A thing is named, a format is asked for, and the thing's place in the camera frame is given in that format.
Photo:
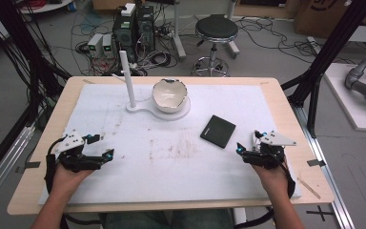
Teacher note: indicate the black flat wallet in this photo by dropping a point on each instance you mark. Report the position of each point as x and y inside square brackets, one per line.
[217, 131]

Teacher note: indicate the black round stool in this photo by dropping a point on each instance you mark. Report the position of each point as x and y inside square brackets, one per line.
[216, 28]

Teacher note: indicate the black tape cross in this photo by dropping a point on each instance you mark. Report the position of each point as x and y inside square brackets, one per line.
[320, 213]

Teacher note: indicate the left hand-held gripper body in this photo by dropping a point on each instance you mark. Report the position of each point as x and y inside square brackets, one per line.
[71, 143]

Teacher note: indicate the black metal frame stand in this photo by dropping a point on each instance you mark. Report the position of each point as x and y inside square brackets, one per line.
[330, 47]

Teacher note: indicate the white box on computer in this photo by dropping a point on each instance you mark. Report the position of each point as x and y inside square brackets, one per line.
[128, 9]

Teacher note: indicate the person's legs in jeans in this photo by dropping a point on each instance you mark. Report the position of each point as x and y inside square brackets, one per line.
[165, 219]

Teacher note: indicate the person's left hand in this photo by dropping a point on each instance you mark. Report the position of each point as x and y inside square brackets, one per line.
[66, 179]

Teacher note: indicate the aluminium rail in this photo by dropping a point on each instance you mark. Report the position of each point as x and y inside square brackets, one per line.
[3, 162]
[324, 178]

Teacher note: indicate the white table leg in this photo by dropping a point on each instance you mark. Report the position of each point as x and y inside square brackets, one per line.
[179, 35]

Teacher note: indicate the white stand with pole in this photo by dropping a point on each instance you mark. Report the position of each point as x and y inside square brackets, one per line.
[128, 82]

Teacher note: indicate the white jagged-edge bowl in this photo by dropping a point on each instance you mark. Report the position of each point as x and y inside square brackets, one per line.
[168, 95]

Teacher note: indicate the black computer tower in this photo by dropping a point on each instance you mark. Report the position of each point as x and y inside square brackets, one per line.
[146, 27]
[124, 38]

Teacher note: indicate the white foam table mat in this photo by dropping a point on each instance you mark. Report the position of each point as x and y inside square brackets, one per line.
[158, 171]

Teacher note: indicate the small white power unit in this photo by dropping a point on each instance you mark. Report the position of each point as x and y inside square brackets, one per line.
[107, 44]
[94, 44]

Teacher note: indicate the brown cardboard box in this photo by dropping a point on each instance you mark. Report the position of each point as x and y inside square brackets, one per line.
[324, 16]

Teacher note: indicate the person's right hand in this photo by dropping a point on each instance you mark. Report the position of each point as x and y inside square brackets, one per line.
[276, 181]

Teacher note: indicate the white floor platform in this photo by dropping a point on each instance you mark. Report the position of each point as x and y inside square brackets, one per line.
[346, 105]

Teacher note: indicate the black tape strip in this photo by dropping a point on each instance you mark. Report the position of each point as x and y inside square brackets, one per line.
[316, 162]
[31, 165]

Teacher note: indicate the thin wooden stick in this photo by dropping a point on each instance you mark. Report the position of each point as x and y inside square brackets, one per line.
[308, 188]

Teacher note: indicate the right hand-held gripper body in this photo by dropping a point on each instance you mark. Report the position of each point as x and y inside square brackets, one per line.
[274, 140]

